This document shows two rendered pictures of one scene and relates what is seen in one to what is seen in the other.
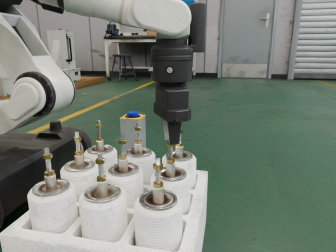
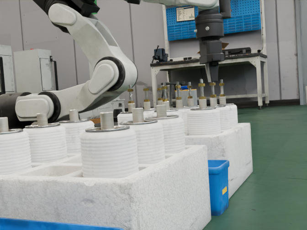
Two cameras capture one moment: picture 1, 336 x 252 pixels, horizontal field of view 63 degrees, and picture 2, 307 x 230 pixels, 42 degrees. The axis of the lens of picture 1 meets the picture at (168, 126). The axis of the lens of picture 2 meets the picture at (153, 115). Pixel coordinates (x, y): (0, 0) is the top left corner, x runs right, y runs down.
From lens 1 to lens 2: 0.75 m
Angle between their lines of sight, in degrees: 17
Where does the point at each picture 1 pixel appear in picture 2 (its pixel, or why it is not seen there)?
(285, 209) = not seen: outside the picture
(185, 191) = (224, 115)
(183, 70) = (216, 28)
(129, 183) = (184, 113)
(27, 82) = (105, 63)
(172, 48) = (208, 14)
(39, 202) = (126, 116)
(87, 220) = not seen: hidden behind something
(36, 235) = not seen: hidden behind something
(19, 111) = (98, 86)
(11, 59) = (93, 49)
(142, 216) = (192, 115)
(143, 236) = (193, 129)
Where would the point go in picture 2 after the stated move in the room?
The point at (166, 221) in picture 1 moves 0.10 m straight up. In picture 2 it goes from (208, 116) to (206, 81)
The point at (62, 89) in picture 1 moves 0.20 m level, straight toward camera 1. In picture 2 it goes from (129, 70) to (135, 66)
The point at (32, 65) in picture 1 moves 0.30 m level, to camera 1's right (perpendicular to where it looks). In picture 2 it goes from (108, 52) to (181, 45)
